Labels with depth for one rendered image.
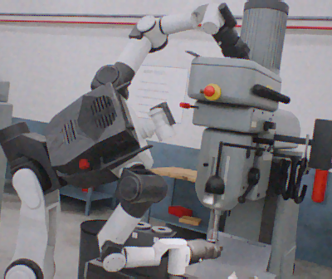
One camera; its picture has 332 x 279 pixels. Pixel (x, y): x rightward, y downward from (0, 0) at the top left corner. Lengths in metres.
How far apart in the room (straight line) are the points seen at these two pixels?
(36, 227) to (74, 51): 6.42
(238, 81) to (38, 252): 0.93
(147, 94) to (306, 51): 2.48
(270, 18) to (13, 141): 1.17
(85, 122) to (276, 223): 1.12
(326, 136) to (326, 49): 4.21
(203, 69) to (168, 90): 5.10
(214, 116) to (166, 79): 5.09
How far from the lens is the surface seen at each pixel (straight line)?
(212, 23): 1.61
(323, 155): 1.90
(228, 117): 1.66
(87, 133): 1.39
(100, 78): 1.59
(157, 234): 1.92
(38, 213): 1.59
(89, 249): 3.68
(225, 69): 1.58
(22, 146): 1.59
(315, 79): 6.02
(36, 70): 8.42
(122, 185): 1.38
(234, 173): 1.70
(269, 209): 2.14
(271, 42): 1.97
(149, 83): 6.89
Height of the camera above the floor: 1.66
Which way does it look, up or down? 3 degrees down
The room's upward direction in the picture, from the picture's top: 8 degrees clockwise
